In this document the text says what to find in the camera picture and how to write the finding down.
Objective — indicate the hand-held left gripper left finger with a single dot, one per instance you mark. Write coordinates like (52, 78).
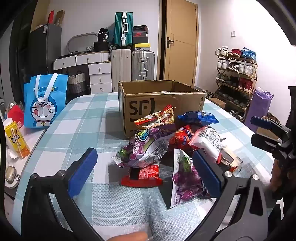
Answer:
(83, 171)

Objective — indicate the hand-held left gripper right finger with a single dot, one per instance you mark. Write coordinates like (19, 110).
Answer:
(208, 171)

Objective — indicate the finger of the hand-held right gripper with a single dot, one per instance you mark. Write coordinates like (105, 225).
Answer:
(261, 122)
(263, 141)

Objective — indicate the small clear-window snack packet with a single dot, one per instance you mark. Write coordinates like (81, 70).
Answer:
(227, 160)

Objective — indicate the purple grape candy packet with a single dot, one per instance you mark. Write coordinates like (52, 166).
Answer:
(185, 183)

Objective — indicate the white packet red edges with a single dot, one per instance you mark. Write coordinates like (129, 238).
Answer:
(205, 141)

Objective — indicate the red biscuit packet blue logo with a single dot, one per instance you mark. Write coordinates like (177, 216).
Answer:
(182, 139)

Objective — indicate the blue cookie packet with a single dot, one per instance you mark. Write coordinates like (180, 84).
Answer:
(198, 117)

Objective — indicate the red sandwich cookie packet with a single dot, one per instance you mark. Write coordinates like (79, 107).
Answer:
(149, 173)

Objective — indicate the purple candy packet colourful logo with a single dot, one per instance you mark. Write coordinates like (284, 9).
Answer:
(143, 148)

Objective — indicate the red gold noodle snack packet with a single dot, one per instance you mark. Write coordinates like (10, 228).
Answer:
(157, 118)

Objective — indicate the person's right hand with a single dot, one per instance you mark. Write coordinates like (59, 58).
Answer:
(275, 176)

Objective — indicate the person's left hand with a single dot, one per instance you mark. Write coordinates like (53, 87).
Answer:
(129, 236)

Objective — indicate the purple bag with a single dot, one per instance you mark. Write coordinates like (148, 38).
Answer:
(259, 109)

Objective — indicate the wooden shoe rack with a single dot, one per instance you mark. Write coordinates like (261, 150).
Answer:
(253, 81)

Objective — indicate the small brown cardboard box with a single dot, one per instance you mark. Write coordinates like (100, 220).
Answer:
(217, 103)

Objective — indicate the group of sneakers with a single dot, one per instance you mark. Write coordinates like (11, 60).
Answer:
(245, 68)

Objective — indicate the white side table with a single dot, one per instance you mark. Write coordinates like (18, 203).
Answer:
(34, 139)

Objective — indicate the clear earbud case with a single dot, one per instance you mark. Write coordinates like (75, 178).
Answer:
(12, 176)

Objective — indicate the blue cartoon tote bag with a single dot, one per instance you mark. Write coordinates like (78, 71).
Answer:
(44, 109)

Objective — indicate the yellow drink carton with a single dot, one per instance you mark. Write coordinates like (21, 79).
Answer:
(16, 139)

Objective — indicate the woven laundry basket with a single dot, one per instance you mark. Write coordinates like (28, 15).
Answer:
(77, 84)

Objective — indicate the red gift box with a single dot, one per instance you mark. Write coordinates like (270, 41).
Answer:
(16, 113)

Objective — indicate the white dressing table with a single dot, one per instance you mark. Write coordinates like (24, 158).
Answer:
(99, 76)

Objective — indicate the white suitcase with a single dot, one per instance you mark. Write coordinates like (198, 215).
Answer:
(121, 69)

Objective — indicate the wooden door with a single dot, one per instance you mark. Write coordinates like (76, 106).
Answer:
(182, 46)

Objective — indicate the silver suitcase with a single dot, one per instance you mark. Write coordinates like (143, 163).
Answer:
(143, 64)

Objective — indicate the dark grey fridge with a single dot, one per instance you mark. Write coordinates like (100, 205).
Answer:
(46, 51)

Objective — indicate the oval framed mirror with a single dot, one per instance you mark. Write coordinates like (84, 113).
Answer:
(69, 42)

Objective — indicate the black labelled bag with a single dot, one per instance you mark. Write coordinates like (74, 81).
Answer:
(103, 36)

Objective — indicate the yellow black shoe box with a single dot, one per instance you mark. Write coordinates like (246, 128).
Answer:
(142, 46)

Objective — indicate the plain black shoe box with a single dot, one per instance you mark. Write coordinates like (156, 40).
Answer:
(140, 40)

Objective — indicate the teal suitcase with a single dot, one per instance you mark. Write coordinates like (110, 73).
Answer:
(122, 30)

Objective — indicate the red logo shoe box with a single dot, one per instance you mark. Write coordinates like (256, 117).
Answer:
(140, 34)

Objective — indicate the slim brown box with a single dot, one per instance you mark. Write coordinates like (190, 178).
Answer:
(60, 18)

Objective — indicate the slim red box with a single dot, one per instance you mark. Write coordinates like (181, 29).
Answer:
(50, 17)

